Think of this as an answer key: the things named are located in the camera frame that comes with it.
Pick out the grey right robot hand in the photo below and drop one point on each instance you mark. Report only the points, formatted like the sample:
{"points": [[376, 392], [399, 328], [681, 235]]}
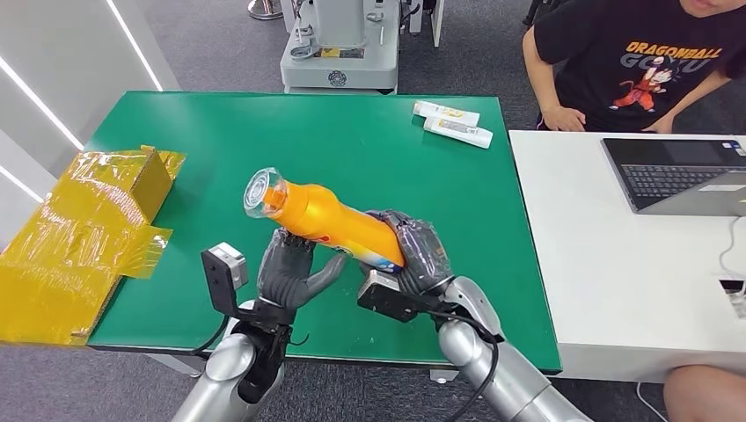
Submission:
{"points": [[425, 256]]}

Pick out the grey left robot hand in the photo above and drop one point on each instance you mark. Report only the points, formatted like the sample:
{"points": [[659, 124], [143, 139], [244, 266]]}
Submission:
{"points": [[285, 276]]}

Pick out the orange plastic bottle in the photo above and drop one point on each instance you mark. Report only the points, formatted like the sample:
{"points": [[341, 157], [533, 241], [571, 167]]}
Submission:
{"points": [[326, 218]]}

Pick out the white table foot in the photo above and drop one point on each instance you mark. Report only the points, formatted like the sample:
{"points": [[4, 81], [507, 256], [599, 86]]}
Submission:
{"points": [[444, 377]]}

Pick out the white tube with yellow print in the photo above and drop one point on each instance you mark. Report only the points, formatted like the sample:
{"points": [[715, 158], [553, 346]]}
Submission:
{"points": [[458, 133], [444, 112]]}

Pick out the white table leg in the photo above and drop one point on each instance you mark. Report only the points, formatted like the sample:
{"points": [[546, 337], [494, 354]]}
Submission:
{"points": [[180, 364]]}

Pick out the white machine base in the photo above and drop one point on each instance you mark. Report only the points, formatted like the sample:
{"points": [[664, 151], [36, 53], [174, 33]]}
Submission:
{"points": [[349, 64]]}

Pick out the yellow tape-wrapped cardboard box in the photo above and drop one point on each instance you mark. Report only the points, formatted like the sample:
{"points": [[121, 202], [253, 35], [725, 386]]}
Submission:
{"points": [[70, 250]]}

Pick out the white cabinet panel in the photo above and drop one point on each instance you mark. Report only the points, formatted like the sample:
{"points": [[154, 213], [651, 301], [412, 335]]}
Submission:
{"points": [[434, 20]]}

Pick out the grey open laptop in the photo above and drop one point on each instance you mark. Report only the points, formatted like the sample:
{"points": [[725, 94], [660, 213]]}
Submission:
{"points": [[664, 175]]}

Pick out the chrome stand base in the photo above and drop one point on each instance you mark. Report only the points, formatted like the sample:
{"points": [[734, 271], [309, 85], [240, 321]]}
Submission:
{"points": [[265, 10]]}

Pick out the person's bare knee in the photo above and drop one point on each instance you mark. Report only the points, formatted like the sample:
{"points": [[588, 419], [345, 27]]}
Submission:
{"points": [[705, 396]]}

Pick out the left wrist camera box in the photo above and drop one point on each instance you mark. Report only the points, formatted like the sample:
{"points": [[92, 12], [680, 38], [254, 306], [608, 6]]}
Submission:
{"points": [[230, 262]]}

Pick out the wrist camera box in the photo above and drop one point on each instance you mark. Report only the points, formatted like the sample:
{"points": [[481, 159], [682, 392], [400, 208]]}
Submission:
{"points": [[230, 262], [384, 297]]}

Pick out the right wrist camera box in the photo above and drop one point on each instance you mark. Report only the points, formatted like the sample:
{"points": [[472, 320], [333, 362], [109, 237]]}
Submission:
{"points": [[384, 297]]}

